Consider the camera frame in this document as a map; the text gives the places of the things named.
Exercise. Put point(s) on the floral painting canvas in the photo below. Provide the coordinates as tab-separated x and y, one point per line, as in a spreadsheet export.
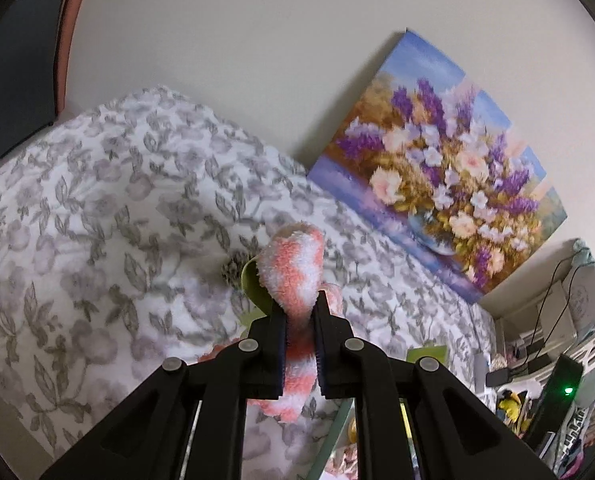
442	175

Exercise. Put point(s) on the grey floral blanket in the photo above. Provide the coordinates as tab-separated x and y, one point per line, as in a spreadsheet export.
102	240

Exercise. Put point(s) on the dark board with salmon edge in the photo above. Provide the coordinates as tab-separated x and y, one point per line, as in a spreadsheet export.
22	50

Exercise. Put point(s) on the black power adapter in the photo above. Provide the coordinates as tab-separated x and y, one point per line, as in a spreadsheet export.
500	377

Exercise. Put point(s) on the white plastic rack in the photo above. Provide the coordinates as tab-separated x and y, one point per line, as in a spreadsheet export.
572	340

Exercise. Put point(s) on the white box with teal rim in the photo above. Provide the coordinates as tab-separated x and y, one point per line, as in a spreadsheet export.
340	430

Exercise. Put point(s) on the white charger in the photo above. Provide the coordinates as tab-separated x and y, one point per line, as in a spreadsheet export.
479	371

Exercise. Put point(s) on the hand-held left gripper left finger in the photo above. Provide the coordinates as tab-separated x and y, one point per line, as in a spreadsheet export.
277	355

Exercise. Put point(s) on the white printed bag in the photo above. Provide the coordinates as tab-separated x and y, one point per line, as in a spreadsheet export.
585	297

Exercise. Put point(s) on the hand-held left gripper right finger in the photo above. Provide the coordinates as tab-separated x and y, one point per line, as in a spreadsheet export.
321	355

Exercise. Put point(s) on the mint green cloth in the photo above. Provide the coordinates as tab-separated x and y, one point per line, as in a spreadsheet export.
583	252

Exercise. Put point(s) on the yellow toy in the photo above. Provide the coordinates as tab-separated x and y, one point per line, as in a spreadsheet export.
510	405

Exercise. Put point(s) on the pink white fuzzy sock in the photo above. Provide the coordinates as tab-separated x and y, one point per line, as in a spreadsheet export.
292	270

